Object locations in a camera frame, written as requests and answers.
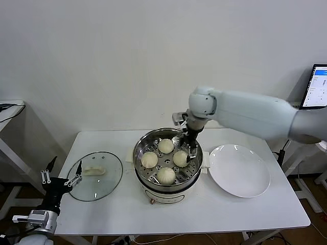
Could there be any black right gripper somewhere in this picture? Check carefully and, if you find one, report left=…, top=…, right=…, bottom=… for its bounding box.
left=178, top=128, right=199, bottom=164

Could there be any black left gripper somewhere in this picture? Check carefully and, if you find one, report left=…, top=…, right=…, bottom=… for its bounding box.
left=40, top=156, right=83, bottom=212

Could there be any white steamed baozi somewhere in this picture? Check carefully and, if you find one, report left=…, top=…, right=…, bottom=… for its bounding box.
left=157, top=138, right=174, bottom=154
left=173, top=150, right=191, bottom=168
left=141, top=152, right=158, bottom=168
left=156, top=167, right=176, bottom=186

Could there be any round glass pot lid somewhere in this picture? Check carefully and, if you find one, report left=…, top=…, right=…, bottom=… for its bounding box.
left=66, top=152, right=123, bottom=202

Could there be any stainless steel steamer basket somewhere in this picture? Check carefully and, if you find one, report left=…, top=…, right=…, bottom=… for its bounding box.
left=132, top=129, right=204, bottom=188

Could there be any white round plate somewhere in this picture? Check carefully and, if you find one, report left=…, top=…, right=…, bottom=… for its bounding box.
left=208, top=144, right=271, bottom=199

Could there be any white electric cooking pot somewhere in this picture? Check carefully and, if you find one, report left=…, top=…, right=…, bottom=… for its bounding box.
left=124, top=149, right=210, bottom=206

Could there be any white laptop side table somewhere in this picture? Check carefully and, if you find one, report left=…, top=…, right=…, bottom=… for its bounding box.
left=282, top=101, right=327, bottom=214

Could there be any open grey laptop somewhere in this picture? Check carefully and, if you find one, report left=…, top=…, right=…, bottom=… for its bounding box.
left=300, top=63, right=327, bottom=110

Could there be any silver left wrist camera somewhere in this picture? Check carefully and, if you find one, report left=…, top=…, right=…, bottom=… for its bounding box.
left=12, top=209, right=51, bottom=228

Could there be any black cable on side table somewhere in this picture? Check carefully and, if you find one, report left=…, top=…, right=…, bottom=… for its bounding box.
left=0, top=103, right=27, bottom=125

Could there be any black white laptop cable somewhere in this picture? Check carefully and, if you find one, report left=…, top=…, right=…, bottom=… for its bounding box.
left=272, top=139, right=291, bottom=166

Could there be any white floor cable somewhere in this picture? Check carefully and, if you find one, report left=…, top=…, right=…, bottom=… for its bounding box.
left=204, top=233, right=222, bottom=245

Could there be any black floor cable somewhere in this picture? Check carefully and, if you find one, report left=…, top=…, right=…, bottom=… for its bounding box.
left=270, top=229, right=293, bottom=243

